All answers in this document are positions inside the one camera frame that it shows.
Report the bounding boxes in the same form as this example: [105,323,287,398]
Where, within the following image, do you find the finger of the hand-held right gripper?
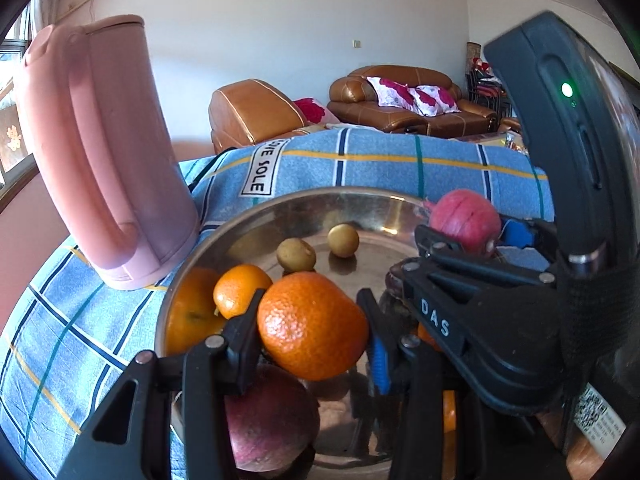
[400,224,557,362]
[500,214,557,259]

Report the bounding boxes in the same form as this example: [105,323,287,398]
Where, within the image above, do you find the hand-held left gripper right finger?
[355,287,483,480]

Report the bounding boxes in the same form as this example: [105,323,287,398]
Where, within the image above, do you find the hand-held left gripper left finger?
[56,287,268,480]

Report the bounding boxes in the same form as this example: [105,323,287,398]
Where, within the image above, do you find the pink red onion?
[424,189,502,258]

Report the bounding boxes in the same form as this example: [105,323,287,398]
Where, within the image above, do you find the large orange mandarin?
[165,266,228,357]
[256,271,370,382]

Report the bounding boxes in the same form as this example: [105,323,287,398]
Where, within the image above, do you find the dark red onion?
[222,362,321,473]

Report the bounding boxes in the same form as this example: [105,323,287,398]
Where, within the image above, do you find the stainless steel bowl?
[154,186,451,480]

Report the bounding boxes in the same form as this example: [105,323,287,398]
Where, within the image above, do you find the tan longan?
[327,223,360,259]
[276,237,317,275]

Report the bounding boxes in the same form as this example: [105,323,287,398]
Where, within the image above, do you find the pile of snacks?
[502,131,530,153]

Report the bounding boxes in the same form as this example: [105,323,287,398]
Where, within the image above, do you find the coffee table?
[440,130,528,153]

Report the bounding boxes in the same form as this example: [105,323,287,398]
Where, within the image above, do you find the stacked dark chairs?
[466,57,513,117]

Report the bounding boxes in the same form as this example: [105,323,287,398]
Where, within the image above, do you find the white red floral pillow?
[366,76,421,108]
[407,85,460,116]

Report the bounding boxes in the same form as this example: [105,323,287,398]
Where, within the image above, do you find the blue plaid blanket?
[0,127,556,480]

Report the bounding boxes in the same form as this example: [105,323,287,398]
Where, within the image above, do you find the pink electric kettle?
[15,15,201,291]

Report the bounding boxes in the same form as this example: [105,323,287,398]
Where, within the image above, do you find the tan leather armchair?
[208,79,311,155]

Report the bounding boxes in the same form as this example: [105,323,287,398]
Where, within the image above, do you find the window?
[0,35,41,196]

